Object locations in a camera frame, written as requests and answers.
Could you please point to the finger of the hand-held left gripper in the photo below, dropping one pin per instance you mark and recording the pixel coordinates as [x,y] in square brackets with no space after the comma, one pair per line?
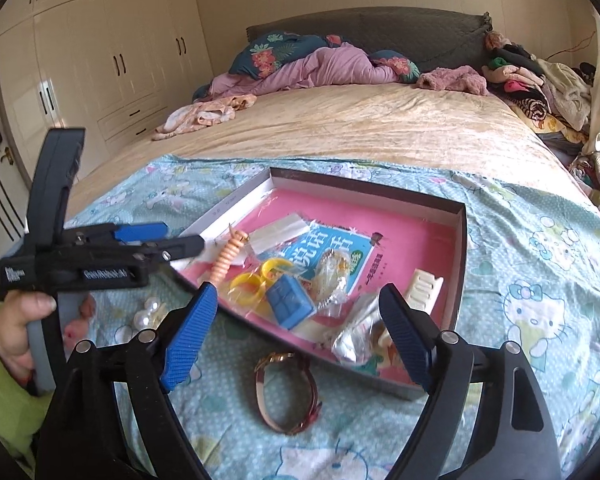
[140,232]
[180,248]

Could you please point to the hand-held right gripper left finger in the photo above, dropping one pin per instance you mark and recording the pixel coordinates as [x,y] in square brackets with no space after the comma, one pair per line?
[192,335]

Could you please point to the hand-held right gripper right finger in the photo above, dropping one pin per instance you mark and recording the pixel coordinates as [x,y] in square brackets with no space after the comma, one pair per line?
[410,335]

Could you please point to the pearl hair clip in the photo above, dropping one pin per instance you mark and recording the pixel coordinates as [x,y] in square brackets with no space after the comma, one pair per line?
[147,317]

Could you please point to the dark cardboard box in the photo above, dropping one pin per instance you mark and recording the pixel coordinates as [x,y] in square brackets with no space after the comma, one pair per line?
[360,377]

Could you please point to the bagged yellow hoop earrings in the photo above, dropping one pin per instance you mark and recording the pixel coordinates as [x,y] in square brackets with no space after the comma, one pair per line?
[245,287]

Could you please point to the clear plastic packet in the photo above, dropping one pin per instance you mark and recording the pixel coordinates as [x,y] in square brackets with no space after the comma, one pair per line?
[275,235]

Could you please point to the blue square hair clip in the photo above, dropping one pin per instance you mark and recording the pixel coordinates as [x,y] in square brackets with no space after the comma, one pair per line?
[287,302]

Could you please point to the person's left hand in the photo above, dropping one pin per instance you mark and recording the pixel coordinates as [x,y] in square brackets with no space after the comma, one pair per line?
[15,330]

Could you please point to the cream hair claw clip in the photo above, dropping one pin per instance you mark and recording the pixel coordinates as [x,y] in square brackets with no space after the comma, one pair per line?
[422,292]

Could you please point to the white door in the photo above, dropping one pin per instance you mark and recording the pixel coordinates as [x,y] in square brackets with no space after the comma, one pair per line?
[5,200]

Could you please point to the cream pink garment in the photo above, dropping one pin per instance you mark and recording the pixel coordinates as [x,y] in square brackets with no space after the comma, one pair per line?
[200,117]

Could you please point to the teal cartoon print blanket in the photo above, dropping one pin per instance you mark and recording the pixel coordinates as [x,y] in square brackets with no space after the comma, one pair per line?
[530,260]

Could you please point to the cream wardrobe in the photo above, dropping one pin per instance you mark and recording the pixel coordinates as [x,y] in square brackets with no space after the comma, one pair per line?
[105,60]

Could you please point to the dark floral pillow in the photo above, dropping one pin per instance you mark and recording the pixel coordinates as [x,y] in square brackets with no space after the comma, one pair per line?
[265,55]

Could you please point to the beige bed sheet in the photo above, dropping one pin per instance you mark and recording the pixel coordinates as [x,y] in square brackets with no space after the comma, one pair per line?
[355,125]

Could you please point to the pink quilt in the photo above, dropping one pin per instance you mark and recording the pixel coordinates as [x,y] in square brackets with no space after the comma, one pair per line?
[330,67]

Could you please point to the pink fluffy garment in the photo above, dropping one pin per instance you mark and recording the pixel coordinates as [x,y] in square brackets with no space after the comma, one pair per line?
[450,80]

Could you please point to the pile of clothes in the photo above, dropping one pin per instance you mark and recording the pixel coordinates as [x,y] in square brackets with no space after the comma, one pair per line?
[555,90]

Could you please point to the grey padded headboard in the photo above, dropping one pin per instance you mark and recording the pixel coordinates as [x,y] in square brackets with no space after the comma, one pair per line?
[380,30]

